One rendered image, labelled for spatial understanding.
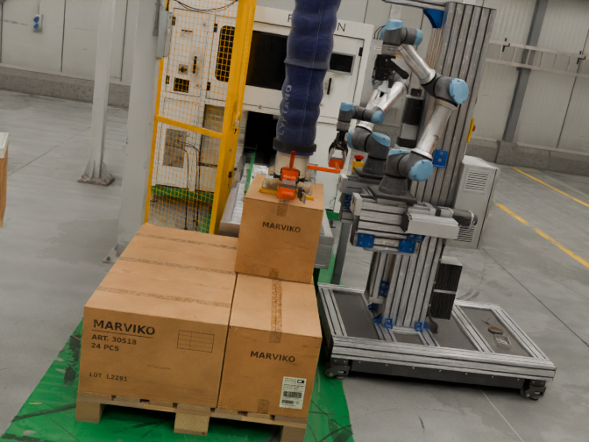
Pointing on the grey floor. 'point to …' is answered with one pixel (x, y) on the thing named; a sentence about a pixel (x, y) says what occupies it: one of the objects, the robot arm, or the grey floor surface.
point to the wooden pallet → (186, 415)
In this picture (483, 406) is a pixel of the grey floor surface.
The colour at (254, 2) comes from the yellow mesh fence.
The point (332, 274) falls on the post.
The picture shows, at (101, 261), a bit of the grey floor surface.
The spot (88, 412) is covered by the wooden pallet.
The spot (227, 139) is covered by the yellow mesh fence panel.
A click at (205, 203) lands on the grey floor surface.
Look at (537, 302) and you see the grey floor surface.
